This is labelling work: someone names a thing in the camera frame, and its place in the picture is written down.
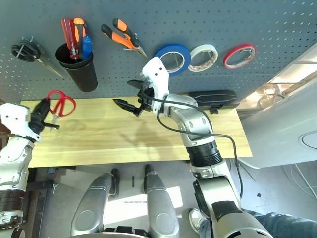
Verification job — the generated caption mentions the red handled scissors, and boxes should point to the red handled scissors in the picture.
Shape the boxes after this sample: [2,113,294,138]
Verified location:
[47,89,77,124]

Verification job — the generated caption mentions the orange black handle screwdriver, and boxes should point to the orange black handle screwdriver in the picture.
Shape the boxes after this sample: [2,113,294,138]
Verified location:
[73,17,88,59]

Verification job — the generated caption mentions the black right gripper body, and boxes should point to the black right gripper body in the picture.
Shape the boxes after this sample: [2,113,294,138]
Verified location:
[138,85,158,111]

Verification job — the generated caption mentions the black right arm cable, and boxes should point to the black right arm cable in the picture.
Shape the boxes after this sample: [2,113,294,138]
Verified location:
[138,91,245,199]

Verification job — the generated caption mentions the red tape roll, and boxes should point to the red tape roll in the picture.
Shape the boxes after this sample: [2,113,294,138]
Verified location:
[223,43,258,70]

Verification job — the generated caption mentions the blue tape roll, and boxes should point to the blue tape roll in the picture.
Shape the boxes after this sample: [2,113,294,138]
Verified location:
[154,43,192,77]

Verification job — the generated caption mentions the blue handle screwdriver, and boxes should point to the blue handle screwdriver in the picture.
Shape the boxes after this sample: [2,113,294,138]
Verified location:
[81,35,93,60]

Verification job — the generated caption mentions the silver right robot leg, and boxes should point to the silver right robot leg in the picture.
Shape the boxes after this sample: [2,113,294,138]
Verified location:
[144,164,180,238]

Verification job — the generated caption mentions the white tape roll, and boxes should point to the white tape roll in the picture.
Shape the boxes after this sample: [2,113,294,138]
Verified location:
[188,44,219,73]

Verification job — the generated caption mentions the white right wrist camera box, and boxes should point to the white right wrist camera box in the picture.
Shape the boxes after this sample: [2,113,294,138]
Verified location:
[141,56,171,115]

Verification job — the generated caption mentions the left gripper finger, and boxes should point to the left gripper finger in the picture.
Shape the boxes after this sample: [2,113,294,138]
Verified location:
[33,98,52,121]

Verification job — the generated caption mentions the white smooth panel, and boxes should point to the white smooth panel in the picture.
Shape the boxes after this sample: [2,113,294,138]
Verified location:
[241,44,317,169]

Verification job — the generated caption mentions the silver wire pliers hook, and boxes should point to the silver wire pliers hook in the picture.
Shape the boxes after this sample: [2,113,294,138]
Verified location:
[123,32,139,52]

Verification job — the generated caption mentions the silver robot torso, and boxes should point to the silver robot torso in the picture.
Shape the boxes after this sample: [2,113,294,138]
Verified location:
[71,225,154,238]

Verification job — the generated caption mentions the black plastic case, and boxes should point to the black plastic case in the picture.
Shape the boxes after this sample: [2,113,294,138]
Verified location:
[188,89,240,115]

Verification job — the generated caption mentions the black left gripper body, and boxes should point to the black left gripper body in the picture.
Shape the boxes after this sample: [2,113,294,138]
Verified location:
[29,116,60,136]

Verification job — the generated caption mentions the silver robot leg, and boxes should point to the silver robot leg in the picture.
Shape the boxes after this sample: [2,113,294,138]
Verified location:
[144,164,180,238]
[71,168,121,236]

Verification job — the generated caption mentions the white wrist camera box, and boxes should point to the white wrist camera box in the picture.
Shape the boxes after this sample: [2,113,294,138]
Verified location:
[0,103,42,142]
[141,56,171,115]

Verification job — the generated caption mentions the black handled scissors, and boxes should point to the black handled scissors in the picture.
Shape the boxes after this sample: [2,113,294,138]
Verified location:
[11,41,64,79]

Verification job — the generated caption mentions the red transparent handle screwdriver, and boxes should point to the red transparent handle screwdriver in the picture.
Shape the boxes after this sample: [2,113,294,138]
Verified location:
[60,18,80,60]

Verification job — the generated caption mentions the black plastic cup holder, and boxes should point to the black plastic cup holder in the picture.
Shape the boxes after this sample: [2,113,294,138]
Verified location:
[55,42,98,93]

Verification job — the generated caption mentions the orange black needle-nose pliers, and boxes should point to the orange black needle-nose pliers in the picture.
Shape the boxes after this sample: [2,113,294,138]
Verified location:
[101,18,149,59]

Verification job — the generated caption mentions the silver left robot leg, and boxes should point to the silver left robot leg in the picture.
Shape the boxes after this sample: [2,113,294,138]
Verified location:
[71,168,121,236]

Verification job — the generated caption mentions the white grey sneaker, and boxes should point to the white grey sneaker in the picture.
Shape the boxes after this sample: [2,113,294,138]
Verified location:
[189,208,211,235]

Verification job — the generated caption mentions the white floor cables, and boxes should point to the white floor cables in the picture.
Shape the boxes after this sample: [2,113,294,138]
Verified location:
[282,162,317,199]

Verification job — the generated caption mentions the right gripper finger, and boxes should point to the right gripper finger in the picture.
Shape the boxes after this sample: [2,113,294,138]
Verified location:
[127,79,147,91]
[112,99,143,117]

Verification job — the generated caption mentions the grey metal pegboard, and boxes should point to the grey metal pegboard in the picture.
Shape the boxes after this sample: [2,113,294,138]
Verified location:
[0,0,317,101]

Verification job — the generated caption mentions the blue jeans leg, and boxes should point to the blue jeans leg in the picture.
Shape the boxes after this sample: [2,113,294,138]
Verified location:
[198,210,317,238]

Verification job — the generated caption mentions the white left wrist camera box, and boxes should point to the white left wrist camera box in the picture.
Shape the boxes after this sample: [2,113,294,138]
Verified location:
[0,103,42,142]

